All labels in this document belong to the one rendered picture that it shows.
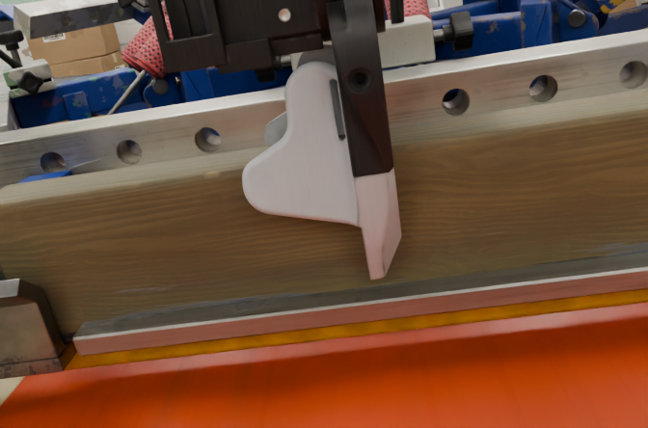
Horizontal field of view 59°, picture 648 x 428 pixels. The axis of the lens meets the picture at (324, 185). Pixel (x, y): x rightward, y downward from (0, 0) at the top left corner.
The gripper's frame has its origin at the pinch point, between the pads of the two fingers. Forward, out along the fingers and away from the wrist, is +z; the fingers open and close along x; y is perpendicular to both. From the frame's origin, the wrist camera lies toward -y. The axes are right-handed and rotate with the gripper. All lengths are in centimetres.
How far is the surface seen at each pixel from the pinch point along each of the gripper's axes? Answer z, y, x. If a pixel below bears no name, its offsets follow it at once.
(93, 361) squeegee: 5.3, 15.7, 0.5
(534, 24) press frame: 1, -25, -61
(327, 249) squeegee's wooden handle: 0.2, 2.8, 1.5
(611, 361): 6.3, -8.6, 3.4
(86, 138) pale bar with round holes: -1.5, 23.6, -21.3
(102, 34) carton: 4, 171, -373
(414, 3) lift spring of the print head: -6.0, -6.8, -45.9
